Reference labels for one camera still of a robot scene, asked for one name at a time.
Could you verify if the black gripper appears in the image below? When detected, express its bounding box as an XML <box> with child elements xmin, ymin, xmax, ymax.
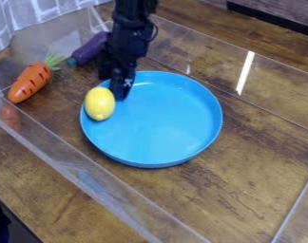
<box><xmin>98</xmin><ymin>0</ymin><xmax>158</xmax><ymax>101</ymax></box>

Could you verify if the white checkered curtain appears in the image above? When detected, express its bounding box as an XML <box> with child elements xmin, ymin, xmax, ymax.
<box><xmin>0</xmin><ymin>0</ymin><xmax>111</xmax><ymax>51</ymax></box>

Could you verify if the orange toy carrot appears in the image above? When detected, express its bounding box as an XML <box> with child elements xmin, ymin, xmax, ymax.
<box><xmin>8</xmin><ymin>53</ymin><xmax>64</xmax><ymax>103</ymax></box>

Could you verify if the blue round tray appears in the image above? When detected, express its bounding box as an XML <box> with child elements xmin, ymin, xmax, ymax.
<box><xmin>79</xmin><ymin>70</ymin><xmax>222</xmax><ymax>168</ymax></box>

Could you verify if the yellow toy lemon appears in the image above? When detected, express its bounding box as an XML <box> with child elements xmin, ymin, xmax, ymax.
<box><xmin>84</xmin><ymin>86</ymin><xmax>115</xmax><ymax>121</ymax></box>

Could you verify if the purple toy eggplant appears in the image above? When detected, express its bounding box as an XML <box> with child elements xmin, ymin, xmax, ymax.
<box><xmin>65</xmin><ymin>31</ymin><xmax>108</xmax><ymax>66</ymax></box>

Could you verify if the clear acrylic enclosure wall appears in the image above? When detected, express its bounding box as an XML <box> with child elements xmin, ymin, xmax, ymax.
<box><xmin>0</xmin><ymin>0</ymin><xmax>308</xmax><ymax>243</ymax></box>

